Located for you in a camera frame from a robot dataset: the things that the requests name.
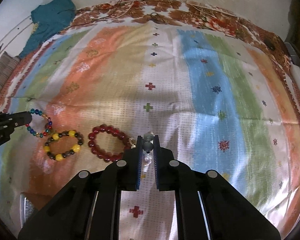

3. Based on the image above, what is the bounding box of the pastel stone bead bracelet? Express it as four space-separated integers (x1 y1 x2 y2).
141 131 156 173

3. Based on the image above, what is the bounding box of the red glass bead bracelet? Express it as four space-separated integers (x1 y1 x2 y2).
88 123 137 163

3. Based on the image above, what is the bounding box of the multicolour small bead bracelet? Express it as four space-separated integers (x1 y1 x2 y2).
25 108 54 138

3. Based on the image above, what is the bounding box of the yellow and brown bead bracelet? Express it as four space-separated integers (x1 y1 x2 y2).
43 129 84 162

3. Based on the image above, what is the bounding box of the striped grey pillow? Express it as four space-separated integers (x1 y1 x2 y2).
0 52 20 92

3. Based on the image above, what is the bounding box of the striped colourful woven mat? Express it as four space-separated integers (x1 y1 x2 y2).
0 24 300 240

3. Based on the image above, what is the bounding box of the teal knitted garment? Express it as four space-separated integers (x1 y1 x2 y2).
18 0 76 59

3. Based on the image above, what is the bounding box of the thin cable on bed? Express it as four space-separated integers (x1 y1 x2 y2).
70 0 151 28

